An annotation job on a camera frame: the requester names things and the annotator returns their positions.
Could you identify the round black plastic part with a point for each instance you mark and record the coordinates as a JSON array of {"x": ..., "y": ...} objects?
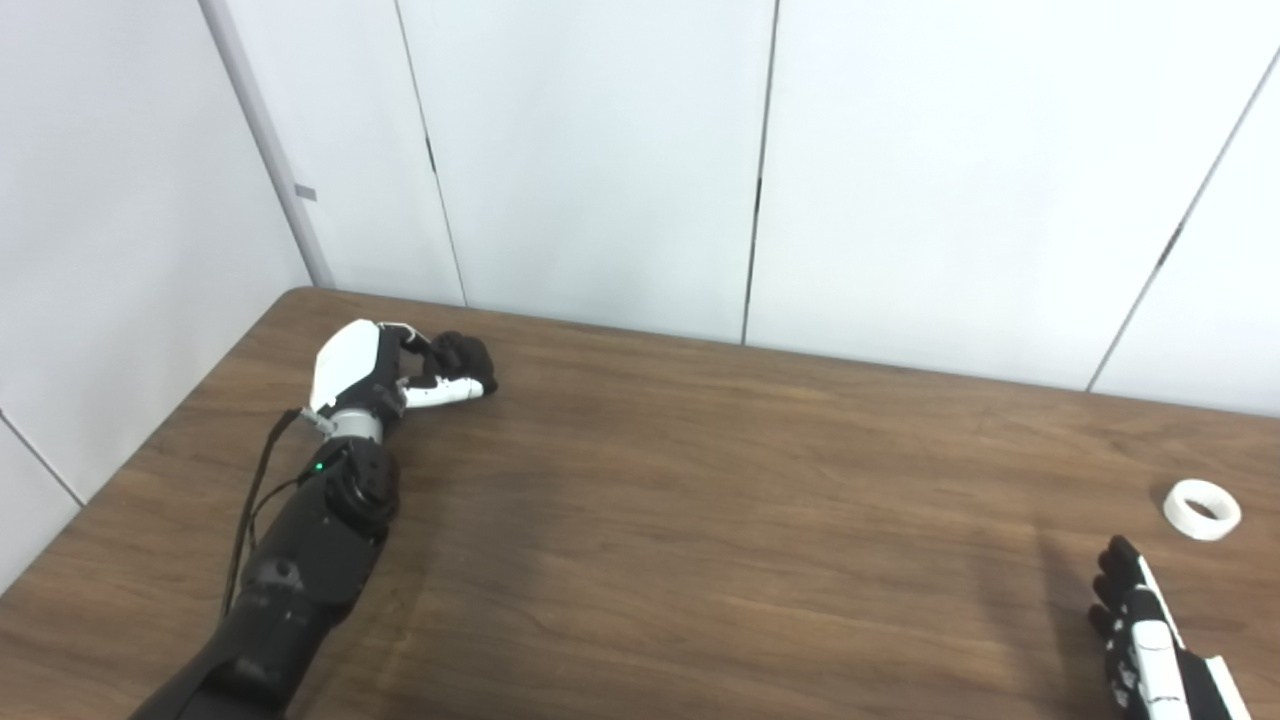
[{"x": 468, "y": 355}]

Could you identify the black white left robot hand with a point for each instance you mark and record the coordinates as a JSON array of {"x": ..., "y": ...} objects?
[{"x": 350, "y": 360}]

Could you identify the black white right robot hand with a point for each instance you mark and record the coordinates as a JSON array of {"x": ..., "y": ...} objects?
[{"x": 1140, "y": 660}]

